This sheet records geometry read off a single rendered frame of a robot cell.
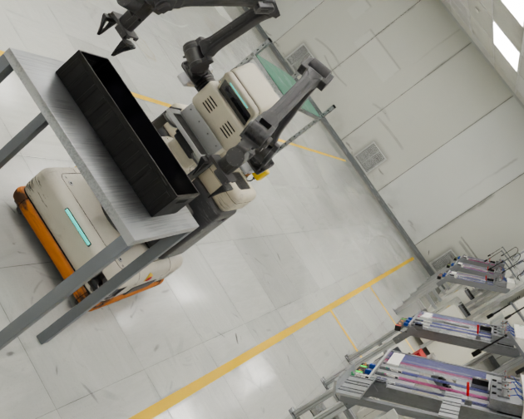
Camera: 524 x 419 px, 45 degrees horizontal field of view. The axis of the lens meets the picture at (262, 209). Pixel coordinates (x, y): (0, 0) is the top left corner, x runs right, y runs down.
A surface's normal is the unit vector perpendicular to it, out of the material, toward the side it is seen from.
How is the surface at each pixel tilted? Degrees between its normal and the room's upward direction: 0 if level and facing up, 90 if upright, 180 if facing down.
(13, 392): 0
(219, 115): 98
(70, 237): 90
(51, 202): 90
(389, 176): 90
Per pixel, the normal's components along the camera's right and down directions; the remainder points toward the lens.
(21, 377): 0.77, -0.57
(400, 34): -0.35, 0.00
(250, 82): 0.36, -0.38
